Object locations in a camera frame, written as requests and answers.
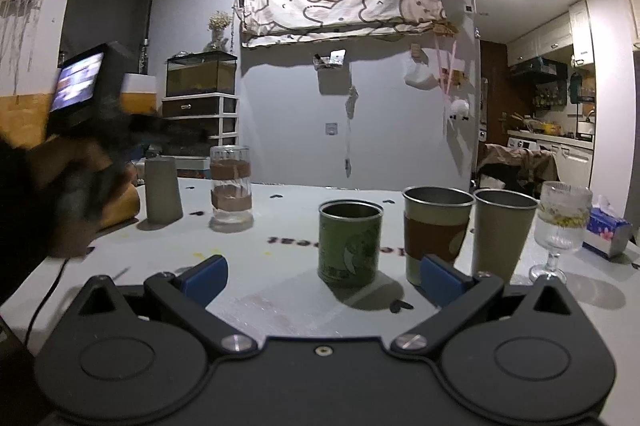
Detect plain steel tumbler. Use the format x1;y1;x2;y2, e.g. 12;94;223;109
472;189;538;285

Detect person's left hand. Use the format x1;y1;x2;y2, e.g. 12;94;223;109
27;137;136;259

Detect blue tissue box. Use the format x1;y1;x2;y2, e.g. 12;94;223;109
584;195;632;259

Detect green metal cup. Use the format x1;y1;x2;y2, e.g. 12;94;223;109
318;199;384;288

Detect black cable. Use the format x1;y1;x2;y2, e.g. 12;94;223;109
22;257;71;352

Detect white upper kitchen cabinets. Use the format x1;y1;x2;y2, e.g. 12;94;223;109
506;0;594;66

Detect steel cup with brown sleeve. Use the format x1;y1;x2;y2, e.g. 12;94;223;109
402;186;475;286

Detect glass fish tank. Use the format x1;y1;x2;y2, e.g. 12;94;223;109
165;50;238;97

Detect patterned blanket on wall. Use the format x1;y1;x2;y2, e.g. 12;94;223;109
234;0;458;48

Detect white plastic drawer unit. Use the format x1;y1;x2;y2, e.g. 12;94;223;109
160;92;240;157

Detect dried flower bouquet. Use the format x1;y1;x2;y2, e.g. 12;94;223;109
207;11;232;52

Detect white kitchen counter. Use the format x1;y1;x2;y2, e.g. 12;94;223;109
508;130;594;187

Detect grey upside-down cup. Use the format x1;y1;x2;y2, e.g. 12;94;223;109
144;156;183;225

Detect glass cup with brown bands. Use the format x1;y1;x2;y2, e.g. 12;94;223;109
209;145;253;227

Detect clear stemmed glass goblet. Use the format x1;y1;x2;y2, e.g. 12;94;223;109
528;181;592;283

